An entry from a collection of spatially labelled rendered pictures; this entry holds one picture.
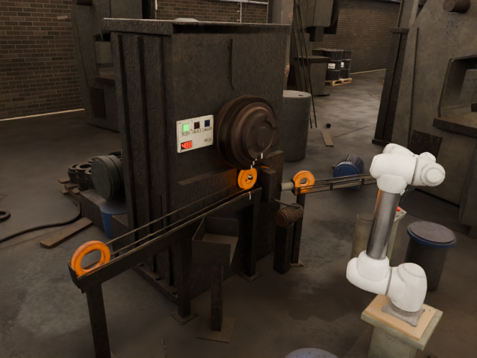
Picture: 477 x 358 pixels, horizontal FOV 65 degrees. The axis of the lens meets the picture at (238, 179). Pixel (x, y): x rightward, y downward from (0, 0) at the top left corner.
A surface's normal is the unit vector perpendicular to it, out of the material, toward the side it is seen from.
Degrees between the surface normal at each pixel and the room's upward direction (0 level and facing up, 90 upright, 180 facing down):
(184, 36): 90
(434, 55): 90
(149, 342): 0
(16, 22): 90
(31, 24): 90
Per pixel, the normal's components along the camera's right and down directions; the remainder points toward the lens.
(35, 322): 0.04, -0.92
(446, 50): -0.85, 0.18
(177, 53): 0.71, 0.29
